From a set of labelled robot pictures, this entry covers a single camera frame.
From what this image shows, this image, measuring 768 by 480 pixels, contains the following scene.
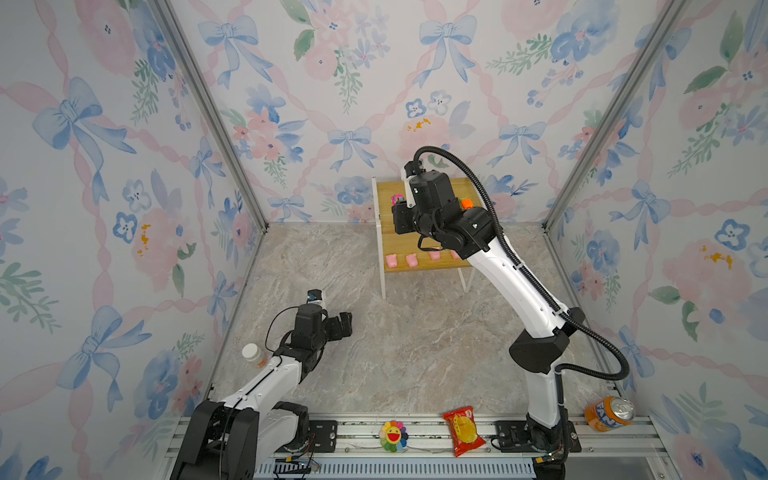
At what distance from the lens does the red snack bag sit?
73 cm

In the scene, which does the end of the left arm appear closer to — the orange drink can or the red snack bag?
the red snack bag

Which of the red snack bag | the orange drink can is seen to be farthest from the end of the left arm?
the orange drink can
